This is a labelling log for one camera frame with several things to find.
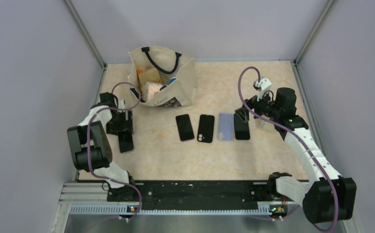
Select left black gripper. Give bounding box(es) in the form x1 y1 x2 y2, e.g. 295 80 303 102
106 109 133 135

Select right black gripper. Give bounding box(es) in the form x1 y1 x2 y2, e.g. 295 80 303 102
235 88 281 122

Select black phone from lilac case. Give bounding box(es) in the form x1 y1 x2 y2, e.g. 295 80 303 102
234 114 250 140

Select black phone case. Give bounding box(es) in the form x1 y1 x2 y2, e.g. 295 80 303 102
197 115 215 144

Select black smartphone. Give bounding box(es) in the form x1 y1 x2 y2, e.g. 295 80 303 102
175 114 195 142

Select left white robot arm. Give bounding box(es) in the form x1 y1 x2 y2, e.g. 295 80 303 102
67 92 137 201

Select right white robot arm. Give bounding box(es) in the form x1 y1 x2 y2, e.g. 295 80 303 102
235 87 357 224

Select snack packets in bag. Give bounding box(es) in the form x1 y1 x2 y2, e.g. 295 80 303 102
136 68 176 102

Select beige canvas tote bag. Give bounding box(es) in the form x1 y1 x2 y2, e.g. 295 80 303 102
128 46 198 107

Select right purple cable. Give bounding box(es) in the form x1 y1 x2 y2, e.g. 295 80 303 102
238 67 340 233

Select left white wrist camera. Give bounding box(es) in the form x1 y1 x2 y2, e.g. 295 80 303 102
117 99 126 112

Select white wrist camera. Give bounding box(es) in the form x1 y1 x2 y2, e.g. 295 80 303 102
117 99 126 112
253 77 272 101

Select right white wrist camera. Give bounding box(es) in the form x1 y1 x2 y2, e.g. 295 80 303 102
253 77 272 101

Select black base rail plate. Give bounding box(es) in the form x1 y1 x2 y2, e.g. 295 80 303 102
107 180 299 213

